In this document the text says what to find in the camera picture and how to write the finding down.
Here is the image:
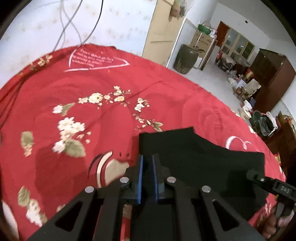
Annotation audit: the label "person's right hand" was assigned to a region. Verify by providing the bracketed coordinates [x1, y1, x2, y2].
[260, 203, 295, 240]

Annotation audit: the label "dark wooden wardrobe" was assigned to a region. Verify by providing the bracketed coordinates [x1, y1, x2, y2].
[250, 48, 295, 113]

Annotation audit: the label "black pants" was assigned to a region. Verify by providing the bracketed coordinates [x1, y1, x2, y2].
[139, 128, 268, 220]

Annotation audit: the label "wooden door panel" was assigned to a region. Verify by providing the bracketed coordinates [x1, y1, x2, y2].
[142, 0, 184, 66]

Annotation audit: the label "black cable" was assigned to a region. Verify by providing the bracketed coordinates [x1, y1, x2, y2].
[52, 0, 105, 53]

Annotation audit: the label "red rose bedspread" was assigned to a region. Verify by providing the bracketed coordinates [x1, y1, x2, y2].
[1, 45, 286, 240]

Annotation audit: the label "green basket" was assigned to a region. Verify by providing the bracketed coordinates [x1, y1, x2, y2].
[198, 21, 212, 35]

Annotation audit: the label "cardboard box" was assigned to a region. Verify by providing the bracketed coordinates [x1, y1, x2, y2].
[190, 30, 217, 70]

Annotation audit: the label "dark ceramic jar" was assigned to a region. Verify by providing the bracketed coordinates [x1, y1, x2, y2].
[173, 44, 199, 74]

